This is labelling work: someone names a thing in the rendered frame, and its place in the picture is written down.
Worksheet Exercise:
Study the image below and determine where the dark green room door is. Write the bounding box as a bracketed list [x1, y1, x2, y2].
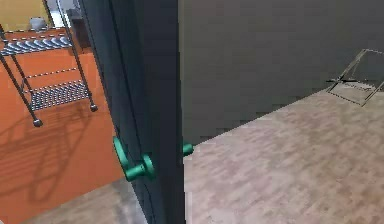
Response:
[78, 0, 186, 224]

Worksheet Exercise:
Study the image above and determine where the metal wire shelf rack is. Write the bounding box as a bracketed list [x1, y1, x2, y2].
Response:
[0, 0, 99, 128]

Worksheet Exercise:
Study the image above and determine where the grey round pot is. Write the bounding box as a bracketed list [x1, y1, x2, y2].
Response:
[29, 16, 47, 32]

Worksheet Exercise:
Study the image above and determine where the dark brown cabinet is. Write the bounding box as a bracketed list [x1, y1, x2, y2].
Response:
[66, 8, 92, 51]

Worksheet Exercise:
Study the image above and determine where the grey metal frame stand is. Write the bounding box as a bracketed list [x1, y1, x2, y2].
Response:
[325, 48, 384, 108]

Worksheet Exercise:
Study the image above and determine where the green door handle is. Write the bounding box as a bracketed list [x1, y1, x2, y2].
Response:
[112, 135, 157, 183]
[182, 142, 195, 157]

